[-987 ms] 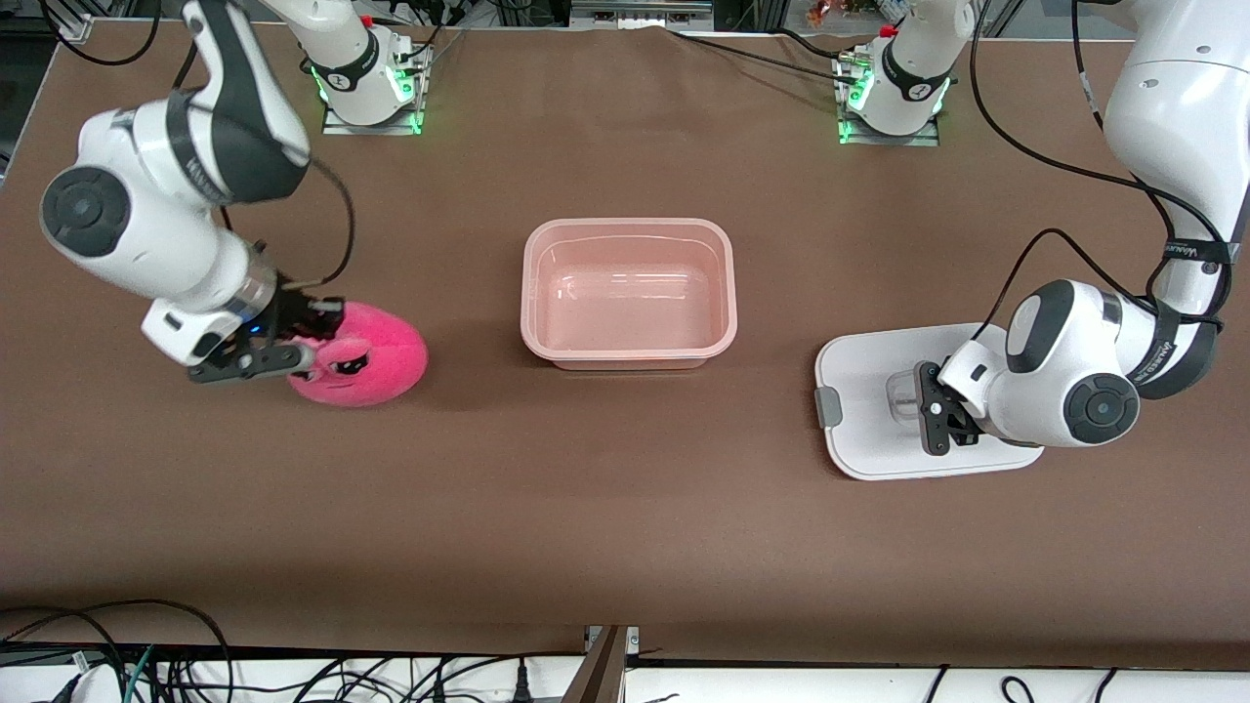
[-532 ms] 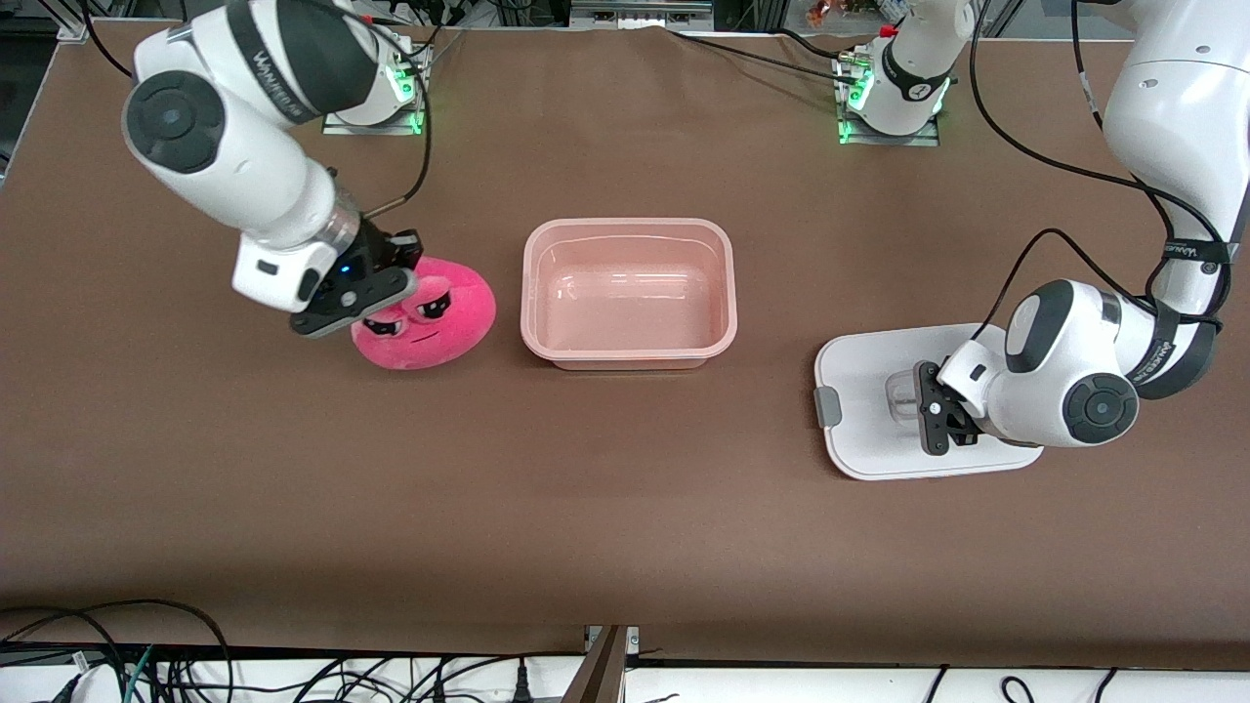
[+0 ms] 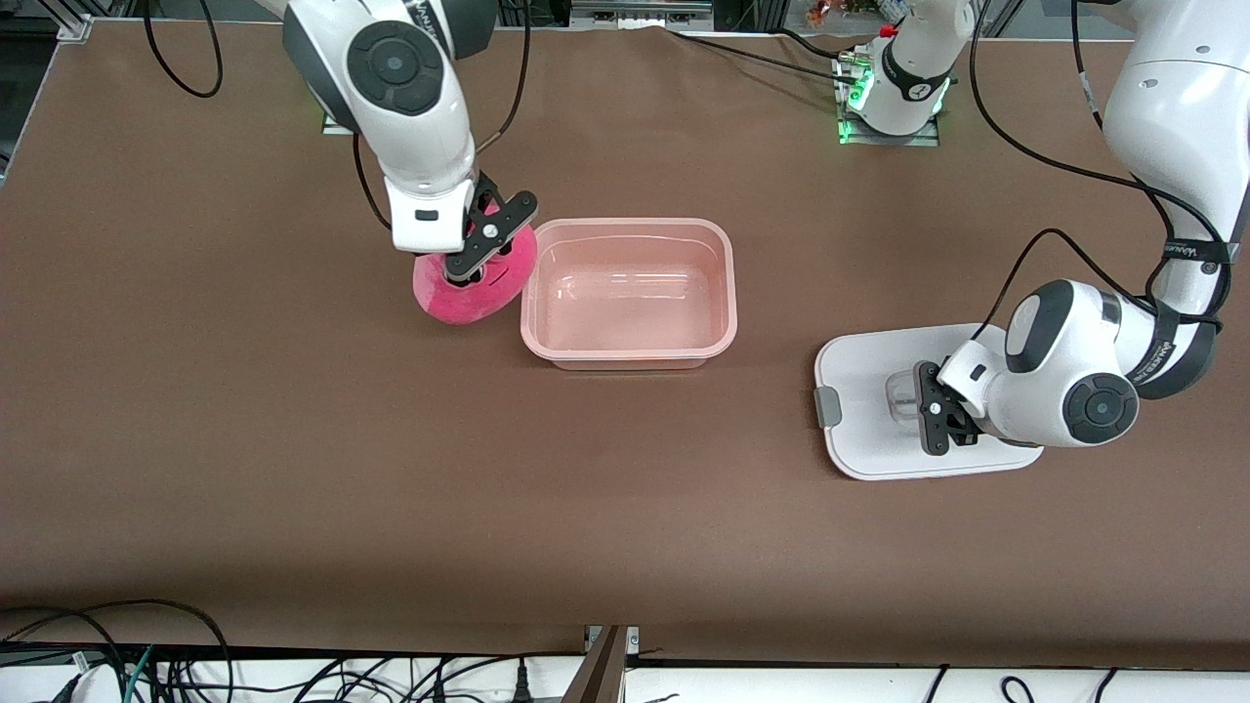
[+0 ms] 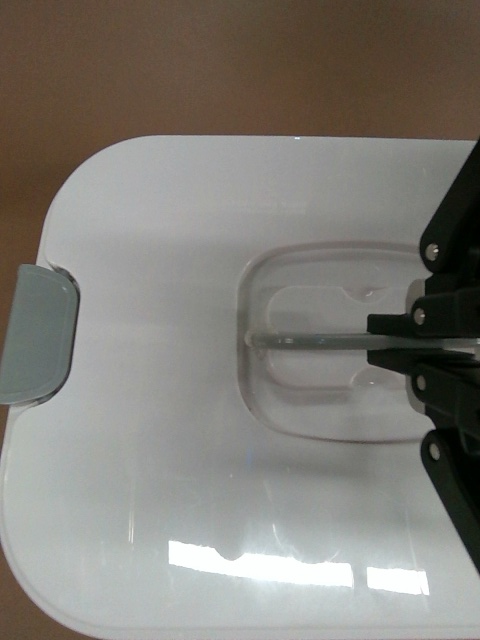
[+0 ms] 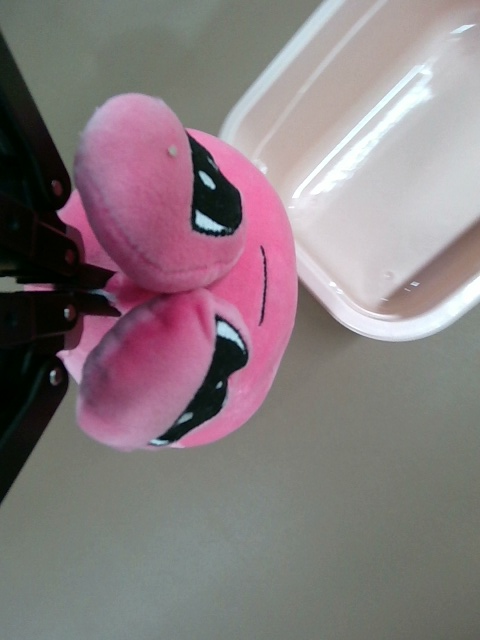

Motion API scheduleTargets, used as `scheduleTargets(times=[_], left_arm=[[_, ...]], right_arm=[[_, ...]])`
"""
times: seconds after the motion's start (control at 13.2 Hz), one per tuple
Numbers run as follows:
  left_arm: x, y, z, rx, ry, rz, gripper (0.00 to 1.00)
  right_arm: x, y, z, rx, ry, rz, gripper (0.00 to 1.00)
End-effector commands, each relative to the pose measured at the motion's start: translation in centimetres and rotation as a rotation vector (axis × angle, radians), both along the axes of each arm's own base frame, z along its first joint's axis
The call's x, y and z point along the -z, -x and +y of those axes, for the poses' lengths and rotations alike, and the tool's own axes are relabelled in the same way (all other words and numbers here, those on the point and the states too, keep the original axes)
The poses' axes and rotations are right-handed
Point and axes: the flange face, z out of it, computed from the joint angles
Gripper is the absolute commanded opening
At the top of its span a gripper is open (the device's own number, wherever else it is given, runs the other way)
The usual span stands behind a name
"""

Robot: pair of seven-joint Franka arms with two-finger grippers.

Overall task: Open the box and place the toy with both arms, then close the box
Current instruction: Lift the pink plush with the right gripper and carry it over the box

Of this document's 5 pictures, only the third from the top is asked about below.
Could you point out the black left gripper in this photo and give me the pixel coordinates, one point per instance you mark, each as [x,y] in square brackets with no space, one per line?
[961,424]

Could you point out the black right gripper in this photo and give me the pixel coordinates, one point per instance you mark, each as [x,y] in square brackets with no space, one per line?
[456,280]

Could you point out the white box lid grey clips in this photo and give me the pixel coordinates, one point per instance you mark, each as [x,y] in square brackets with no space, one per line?
[869,439]

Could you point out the pink plush toy with eyes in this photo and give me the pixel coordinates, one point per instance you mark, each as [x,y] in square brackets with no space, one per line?
[469,305]

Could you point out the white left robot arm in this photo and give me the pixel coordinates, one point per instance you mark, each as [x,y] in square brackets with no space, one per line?
[1172,127]

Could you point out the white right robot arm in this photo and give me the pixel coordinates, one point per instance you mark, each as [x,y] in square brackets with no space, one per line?
[410,127]

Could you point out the pink translucent plastic box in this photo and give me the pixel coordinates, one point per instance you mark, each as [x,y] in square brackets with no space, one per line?
[630,303]

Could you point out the brown table cover sheet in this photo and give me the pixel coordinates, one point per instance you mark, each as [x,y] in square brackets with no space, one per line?
[625,508]

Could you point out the small orange item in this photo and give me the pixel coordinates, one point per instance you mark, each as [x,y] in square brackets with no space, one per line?
[825,12]

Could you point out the aluminium corner profile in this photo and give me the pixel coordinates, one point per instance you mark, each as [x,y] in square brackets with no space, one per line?
[76,21]

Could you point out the black power plug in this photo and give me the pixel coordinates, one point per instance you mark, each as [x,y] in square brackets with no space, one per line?
[522,688]

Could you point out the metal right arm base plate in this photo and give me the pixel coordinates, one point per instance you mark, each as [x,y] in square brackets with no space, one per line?
[337,127]

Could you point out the grey metal rack frame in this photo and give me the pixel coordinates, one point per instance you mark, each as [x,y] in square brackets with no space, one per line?
[640,12]

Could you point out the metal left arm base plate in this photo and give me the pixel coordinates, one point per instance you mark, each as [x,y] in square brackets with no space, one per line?
[889,140]

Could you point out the aluminium frame profile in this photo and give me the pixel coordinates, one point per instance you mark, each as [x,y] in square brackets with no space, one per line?
[596,674]

